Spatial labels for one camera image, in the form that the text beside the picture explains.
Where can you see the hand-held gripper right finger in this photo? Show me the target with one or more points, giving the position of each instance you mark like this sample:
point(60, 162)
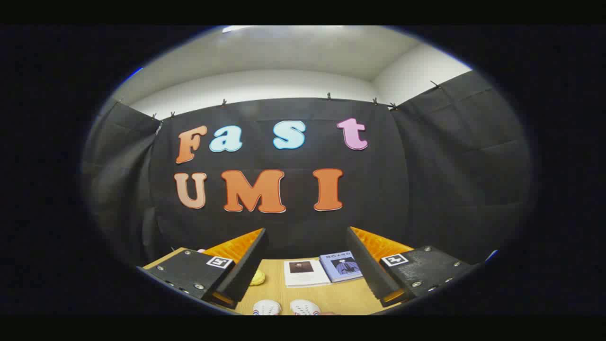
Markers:
point(367, 265)

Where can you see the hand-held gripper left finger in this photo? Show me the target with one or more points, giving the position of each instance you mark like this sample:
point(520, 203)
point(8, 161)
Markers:
point(246, 265)

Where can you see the white striped canvas shoe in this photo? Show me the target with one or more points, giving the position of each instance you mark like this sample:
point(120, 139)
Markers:
point(304, 308)
point(266, 308)

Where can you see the yellow plush toy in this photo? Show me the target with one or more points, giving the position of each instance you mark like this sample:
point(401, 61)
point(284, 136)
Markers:
point(258, 278)

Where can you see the blue book with figure print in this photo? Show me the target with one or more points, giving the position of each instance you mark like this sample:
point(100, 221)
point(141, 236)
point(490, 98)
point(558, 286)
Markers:
point(342, 267)

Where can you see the white book with dark picture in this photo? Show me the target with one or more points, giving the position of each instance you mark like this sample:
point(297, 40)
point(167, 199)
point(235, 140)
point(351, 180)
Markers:
point(305, 277)

